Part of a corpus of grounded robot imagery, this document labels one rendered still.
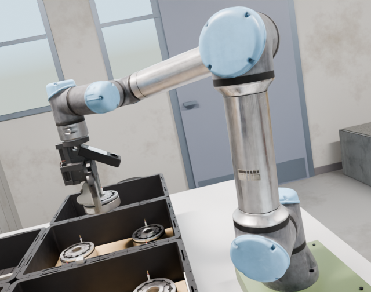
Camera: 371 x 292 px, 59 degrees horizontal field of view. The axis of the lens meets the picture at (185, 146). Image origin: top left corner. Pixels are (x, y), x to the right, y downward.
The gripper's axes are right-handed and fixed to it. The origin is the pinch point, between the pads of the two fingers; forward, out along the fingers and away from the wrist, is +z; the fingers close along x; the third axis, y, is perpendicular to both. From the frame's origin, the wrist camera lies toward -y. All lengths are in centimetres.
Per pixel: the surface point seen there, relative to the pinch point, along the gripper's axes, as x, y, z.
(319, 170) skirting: -219, -187, 101
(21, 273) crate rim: 15.9, 18.9, 6.5
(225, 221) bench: -30, -40, 31
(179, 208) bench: -55, -25, 31
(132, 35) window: -228, -23, -68
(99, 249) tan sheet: -6.8, 5.5, 17.2
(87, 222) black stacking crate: -10.4, 7.7, 8.9
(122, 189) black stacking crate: -40.4, -1.9, 11.0
